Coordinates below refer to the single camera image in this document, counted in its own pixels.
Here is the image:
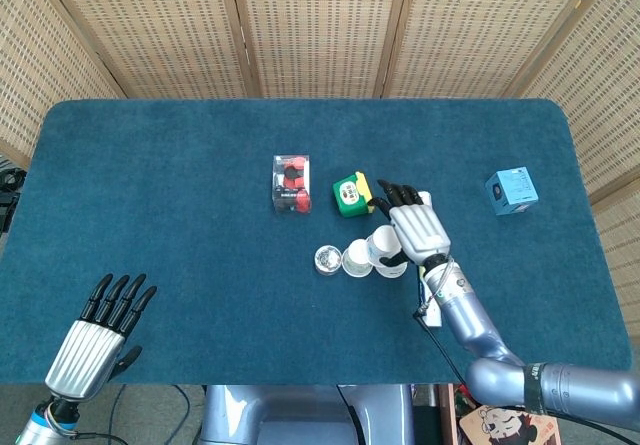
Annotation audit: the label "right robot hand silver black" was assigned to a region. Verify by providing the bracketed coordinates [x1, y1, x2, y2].
[374, 179, 451, 269]

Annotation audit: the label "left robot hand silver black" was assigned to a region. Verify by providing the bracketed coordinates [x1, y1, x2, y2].
[44, 273, 158, 401]

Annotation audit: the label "white paper cup blue flower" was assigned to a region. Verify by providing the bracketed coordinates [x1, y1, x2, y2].
[374, 262, 409, 279]
[366, 224, 404, 262]

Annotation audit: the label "white paper cup green leaves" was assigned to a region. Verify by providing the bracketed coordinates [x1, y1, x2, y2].
[341, 238, 374, 279]

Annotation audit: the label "green yellow plastic box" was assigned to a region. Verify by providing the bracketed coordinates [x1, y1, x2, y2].
[332, 171, 376, 218]

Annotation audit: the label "cling film roll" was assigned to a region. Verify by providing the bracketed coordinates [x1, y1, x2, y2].
[417, 191, 446, 330]

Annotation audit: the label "clear round paper clip case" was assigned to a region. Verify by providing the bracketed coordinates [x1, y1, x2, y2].
[314, 244, 345, 277]

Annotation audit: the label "light blue cardboard box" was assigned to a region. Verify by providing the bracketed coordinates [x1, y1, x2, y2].
[484, 166, 540, 217]

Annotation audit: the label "clear box red black clips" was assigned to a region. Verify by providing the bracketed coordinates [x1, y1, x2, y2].
[272, 153, 314, 215]

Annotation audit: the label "blue felt table cover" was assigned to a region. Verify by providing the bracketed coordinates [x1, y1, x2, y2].
[0, 97, 634, 385]

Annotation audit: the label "black equipment on floor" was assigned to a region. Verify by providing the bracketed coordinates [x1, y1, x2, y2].
[0, 157, 26, 234]

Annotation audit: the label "woven folding screen panel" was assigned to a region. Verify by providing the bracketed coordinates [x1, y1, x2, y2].
[504, 0, 640, 326]
[37, 0, 261, 100]
[0, 0, 126, 171]
[229, 0, 414, 100]
[382, 0, 609, 100]

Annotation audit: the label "cartoon printed cardboard box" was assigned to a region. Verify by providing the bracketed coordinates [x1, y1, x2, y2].
[457, 400, 561, 445]

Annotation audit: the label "grey-blue robot torso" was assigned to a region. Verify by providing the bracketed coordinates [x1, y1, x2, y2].
[199, 383, 416, 445]

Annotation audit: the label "black floor cable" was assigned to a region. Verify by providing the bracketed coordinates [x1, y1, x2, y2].
[74, 383, 206, 445]

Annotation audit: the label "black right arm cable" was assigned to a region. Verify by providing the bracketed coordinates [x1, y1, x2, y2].
[412, 309, 469, 384]

